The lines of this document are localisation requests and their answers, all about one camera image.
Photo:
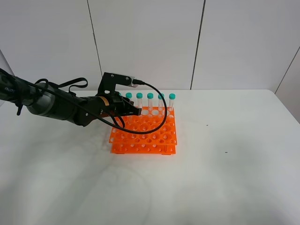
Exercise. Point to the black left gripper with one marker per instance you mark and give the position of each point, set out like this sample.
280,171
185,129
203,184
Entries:
103,106

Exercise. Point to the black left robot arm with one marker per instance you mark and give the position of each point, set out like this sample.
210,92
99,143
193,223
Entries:
47,99

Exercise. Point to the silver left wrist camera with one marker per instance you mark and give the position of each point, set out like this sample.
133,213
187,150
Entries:
110,80

